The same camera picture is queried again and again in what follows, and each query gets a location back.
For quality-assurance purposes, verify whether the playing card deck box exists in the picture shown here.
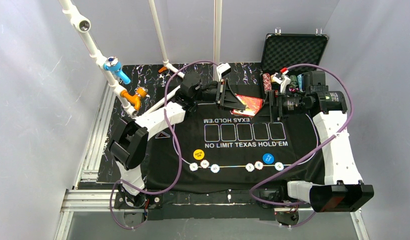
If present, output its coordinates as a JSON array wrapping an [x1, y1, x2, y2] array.
[[231, 94, 264, 118]]

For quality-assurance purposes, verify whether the blue small blind button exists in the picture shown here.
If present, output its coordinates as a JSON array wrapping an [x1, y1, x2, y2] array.
[[262, 153, 275, 165]]

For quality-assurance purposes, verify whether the yellow big blind button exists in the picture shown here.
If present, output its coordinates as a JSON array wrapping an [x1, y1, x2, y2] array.
[[192, 149, 205, 161]]

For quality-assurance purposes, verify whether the light blue chip row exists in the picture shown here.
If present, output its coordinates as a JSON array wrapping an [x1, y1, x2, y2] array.
[[210, 164, 221, 173], [274, 162, 285, 172]]

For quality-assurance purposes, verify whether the white chip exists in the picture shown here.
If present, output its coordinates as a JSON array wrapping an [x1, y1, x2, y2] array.
[[200, 159, 210, 169], [254, 161, 264, 170], [245, 163, 255, 172]]

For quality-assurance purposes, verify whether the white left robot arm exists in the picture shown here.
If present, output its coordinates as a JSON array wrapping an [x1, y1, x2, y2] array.
[[107, 69, 246, 199]]

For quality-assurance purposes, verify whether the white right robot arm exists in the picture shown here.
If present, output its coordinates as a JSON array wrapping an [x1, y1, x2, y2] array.
[[277, 71, 375, 213]]

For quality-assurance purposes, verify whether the light blue chip stack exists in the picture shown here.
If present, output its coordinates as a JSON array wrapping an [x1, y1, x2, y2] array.
[[297, 74, 306, 93]]

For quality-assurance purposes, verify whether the green poker chip stack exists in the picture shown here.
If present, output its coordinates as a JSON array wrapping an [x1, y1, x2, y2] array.
[[289, 75, 299, 89]]

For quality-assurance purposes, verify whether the red poker chip stack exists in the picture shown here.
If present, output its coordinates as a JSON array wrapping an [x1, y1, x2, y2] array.
[[262, 73, 272, 93]]

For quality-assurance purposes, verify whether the black poker chip case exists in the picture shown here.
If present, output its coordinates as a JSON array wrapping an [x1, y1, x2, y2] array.
[[260, 33, 329, 75]]

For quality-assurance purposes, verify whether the orange plastic faucet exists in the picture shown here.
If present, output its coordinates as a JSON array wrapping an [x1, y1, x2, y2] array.
[[120, 87, 148, 111]]

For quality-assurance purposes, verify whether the black poker table mat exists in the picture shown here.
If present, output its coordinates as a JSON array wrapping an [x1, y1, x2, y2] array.
[[146, 101, 324, 193]]

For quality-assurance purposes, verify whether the clear plastic card wedge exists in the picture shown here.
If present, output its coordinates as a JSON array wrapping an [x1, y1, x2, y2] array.
[[155, 131, 171, 139]]

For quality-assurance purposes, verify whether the blue plastic faucet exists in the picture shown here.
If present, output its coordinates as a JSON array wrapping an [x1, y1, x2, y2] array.
[[103, 56, 131, 85]]

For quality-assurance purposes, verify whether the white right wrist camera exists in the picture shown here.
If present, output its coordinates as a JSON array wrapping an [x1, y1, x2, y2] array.
[[271, 67, 291, 95]]

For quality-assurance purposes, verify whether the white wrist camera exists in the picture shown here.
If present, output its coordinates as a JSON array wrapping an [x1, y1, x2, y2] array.
[[271, 67, 291, 95], [216, 63, 231, 82]]

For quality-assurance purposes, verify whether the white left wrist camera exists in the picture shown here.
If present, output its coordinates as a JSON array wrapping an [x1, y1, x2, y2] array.
[[216, 63, 231, 82]]

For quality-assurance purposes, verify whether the white PVC pipe frame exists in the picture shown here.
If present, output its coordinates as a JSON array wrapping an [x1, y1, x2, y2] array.
[[57, 0, 223, 122]]

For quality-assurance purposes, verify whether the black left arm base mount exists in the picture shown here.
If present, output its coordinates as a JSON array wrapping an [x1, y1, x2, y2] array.
[[111, 187, 164, 230]]

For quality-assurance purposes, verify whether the aluminium frame rail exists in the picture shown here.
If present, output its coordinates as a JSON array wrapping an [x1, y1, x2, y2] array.
[[54, 87, 369, 240]]

